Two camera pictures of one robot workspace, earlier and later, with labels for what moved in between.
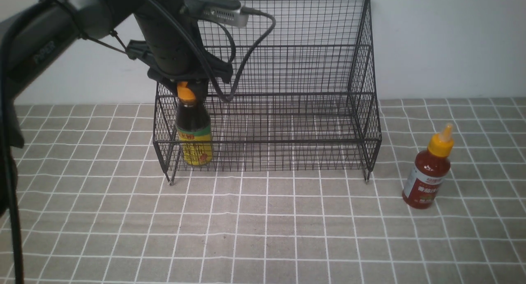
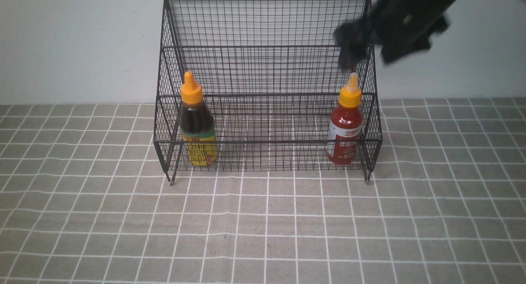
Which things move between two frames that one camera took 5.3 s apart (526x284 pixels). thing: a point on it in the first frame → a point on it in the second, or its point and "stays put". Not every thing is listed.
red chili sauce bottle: [430, 168] → [345, 126]
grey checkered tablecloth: [97, 207] stays put
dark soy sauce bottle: [193, 127] stays put
